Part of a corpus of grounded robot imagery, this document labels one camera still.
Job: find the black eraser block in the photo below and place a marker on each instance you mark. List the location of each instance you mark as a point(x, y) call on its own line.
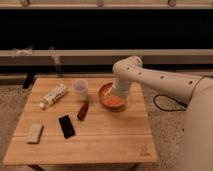
point(66, 126)

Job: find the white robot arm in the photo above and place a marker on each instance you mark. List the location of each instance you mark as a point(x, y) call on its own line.
point(196, 150)

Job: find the orange bowl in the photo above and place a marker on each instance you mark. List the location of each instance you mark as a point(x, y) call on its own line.
point(108, 100)

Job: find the translucent plastic cup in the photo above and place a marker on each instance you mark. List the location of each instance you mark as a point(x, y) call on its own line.
point(80, 87)

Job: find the white tube with cap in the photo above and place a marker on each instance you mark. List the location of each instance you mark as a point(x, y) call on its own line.
point(53, 96)

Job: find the wooden table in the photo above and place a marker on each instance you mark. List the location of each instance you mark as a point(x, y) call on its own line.
point(103, 137)

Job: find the beige rectangular sponge block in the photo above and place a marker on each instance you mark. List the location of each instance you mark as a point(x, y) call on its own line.
point(34, 133)

